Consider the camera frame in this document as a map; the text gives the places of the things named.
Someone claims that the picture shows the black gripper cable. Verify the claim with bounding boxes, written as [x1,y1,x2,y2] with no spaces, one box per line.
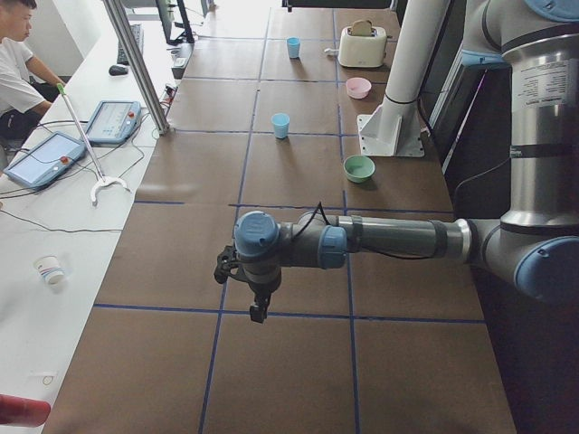
[289,201,435,259]

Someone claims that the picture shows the teach pendant tablet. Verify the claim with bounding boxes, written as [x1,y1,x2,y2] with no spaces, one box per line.
[4,132,86,190]
[85,100,141,147]

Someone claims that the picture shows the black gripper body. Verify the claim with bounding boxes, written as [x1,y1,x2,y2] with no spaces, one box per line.
[248,273,281,306]

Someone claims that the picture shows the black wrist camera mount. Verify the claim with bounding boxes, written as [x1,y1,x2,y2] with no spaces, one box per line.
[214,245,246,284]

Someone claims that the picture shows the cream white toaster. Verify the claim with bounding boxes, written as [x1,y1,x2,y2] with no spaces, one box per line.
[337,26,387,68]

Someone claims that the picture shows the black computer mouse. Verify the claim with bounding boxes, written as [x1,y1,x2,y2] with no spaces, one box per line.
[109,64,128,77]

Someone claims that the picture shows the reacher grabber stick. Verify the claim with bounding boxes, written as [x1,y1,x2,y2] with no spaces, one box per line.
[56,83,129,207]

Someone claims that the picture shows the red cylinder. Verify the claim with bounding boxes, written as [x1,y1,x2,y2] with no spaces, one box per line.
[1,394,52,428]

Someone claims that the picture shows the toast slice in toaster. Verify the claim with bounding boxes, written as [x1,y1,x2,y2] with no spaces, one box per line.
[350,20,373,37]

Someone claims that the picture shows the far teach pendant tablet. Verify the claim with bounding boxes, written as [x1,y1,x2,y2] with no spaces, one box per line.
[85,100,141,147]

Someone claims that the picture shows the mint green bowl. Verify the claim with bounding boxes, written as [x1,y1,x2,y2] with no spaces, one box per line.
[343,155,375,184]

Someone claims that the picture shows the aluminium frame post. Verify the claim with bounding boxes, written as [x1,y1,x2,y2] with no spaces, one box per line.
[103,0,170,136]

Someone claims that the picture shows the pink bowl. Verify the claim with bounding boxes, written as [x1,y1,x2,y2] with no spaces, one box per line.
[346,77,372,99]

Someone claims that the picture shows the white paper cup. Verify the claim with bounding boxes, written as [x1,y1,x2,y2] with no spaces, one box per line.
[33,255,64,285]

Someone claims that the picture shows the near teach pendant tablet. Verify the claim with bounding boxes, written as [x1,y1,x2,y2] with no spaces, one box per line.
[4,132,86,190]

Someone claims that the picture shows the person in white shirt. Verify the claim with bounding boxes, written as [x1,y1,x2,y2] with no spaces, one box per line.
[1,0,64,140]

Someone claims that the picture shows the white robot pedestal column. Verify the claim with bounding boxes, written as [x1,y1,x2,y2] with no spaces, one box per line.
[357,0,451,157]

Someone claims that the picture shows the black keyboard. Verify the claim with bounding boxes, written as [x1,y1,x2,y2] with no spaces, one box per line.
[116,23,146,64]

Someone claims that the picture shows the black monitor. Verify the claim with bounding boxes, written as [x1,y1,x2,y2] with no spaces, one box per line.
[156,0,195,46]

